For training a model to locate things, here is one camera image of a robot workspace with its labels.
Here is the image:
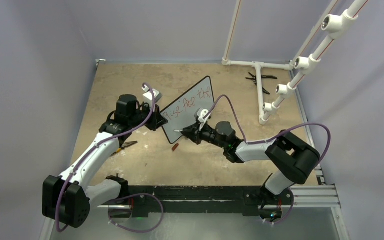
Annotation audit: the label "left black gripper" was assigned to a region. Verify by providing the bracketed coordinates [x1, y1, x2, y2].
[129, 101, 168, 132]

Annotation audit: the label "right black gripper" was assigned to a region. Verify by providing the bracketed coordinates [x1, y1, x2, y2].
[182, 120, 227, 149]

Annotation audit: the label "red marker cap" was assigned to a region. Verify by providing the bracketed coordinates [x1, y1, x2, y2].
[171, 143, 179, 152]

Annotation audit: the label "small black-framed whiteboard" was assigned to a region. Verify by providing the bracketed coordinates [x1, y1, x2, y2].
[160, 76, 215, 144]

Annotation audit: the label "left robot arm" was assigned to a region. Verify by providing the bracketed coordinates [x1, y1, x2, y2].
[42, 90, 168, 228]

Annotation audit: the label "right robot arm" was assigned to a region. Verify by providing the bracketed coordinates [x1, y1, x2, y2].
[179, 121, 321, 204]

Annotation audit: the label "black pliers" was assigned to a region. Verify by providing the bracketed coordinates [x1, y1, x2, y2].
[245, 72, 278, 96]

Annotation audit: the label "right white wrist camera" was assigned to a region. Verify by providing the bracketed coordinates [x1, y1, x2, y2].
[194, 108, 211, 131]

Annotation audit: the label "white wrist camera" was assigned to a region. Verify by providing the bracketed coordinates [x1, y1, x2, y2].
[142, 85, 163, 106]
[194, 108, 211, 131]

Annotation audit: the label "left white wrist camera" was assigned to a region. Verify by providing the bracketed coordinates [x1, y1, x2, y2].
[142, 85, 163, 106]

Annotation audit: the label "yellow-handled pliers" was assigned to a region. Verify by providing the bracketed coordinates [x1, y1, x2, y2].
[111, 141, 138, 156]

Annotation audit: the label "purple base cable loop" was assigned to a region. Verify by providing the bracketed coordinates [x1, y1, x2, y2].
[108, 193, 165, 234]

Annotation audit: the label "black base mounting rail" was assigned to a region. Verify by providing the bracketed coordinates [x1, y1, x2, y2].
[128, 185, 294, 218]

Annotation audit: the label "aluminium extrusion frame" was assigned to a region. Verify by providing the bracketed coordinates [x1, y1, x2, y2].
[40, 185, 348, 240]

